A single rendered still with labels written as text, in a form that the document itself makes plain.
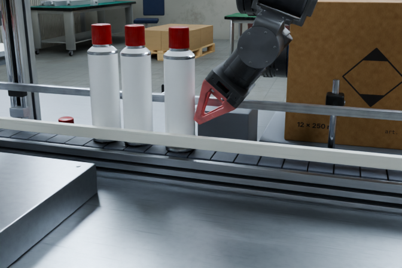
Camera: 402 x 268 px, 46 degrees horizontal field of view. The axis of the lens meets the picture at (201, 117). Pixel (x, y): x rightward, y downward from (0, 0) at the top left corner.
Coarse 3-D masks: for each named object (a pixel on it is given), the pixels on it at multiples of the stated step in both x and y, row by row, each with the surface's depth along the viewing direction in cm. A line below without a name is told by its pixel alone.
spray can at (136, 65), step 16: (128, 32) 77; (144, 32) 78; (128, 48) 78; (144, 48) 78; (128, 64) 78; (144, 64) 78; (128, 80) 79; (144, 80) 79; (128, 96) 79; (144, 96) 80; (128, 112) 80; (144, 112) 80; (128, 128) 81; (144, 128) 81; (128, 144) 82; (144, 144) 82
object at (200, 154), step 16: (64, 144) 84; (80, 144) 83; (96, 144) 83; (112, 144) 83; (208, 160) 76; (224, 160) 75; (240, 160) 75; (256, 160) 75; (272, 160) 75; (288, 160) 75; (304, 160) 75; (352, 176) 70; (368, 176) 69; (384, 176) 69; (400, 176) 69
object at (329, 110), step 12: (0, 84) 93; (12, 84) 92; (24, 84) 91; (36, 84) 91; (120, 96) 86; (156, 96) 84; (252, 108) 79; (264, 108) 78; (276, 108) 78; (288, 108) 77; (300, 108) 77; (312, 108) 76; (324, 108) 76; (336, 108) 75; (348, 108) 75; (360, 108) 74; (372, 108) 74
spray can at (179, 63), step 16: (176, 32) 74; (176, 48) 75; (176, 64) 74; (192, 64) 76; (176, 80) 75; (192, 80) 76; (176, 96) 76; (192, 96) 77; (176, 112) 77; (192, 112) 78; (176, 128) 77; (192, 128) 79
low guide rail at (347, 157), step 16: (0, 128) 86; (16, 128) 85; (32, 128) 84; (48, 128) 83; (64, 128) 82; (80, 128) 81; (96, 128) 80; (112, 128) 80; (160, 144) 78; (176, 144) 77; (192, 144) 76; (208, 144) 75; (224, 144) 74; (240, 144) 73; (256, 144) 73; (272, 144) 72; (320, 160) 70; (336, 160) 70; (352, 160) 69; (368, 160) 68; (384, 160) 68; (400, 160) 67
